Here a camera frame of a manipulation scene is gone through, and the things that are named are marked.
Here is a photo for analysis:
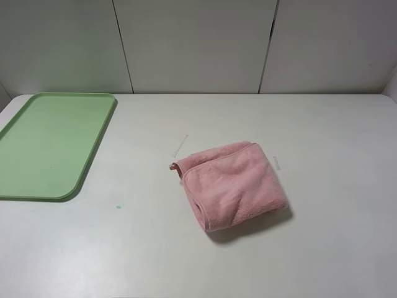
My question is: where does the green plastic tray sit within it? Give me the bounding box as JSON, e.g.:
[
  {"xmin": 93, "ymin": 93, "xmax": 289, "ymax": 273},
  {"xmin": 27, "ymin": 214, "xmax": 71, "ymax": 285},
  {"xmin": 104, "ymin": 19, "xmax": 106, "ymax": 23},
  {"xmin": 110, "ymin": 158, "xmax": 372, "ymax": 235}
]
[{"xmin": 1, "ymin": 93, "xmax": 117, "ymax": 202}]

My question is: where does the pink terry towel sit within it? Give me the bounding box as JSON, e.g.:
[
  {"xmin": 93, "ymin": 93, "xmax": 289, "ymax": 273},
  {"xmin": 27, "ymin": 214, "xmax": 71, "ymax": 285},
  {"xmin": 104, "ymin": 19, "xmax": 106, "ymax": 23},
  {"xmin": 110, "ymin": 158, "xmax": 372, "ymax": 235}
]
[{"xmin": 170, "ymin": 141, "xmax": 288, "ymax": 232}]

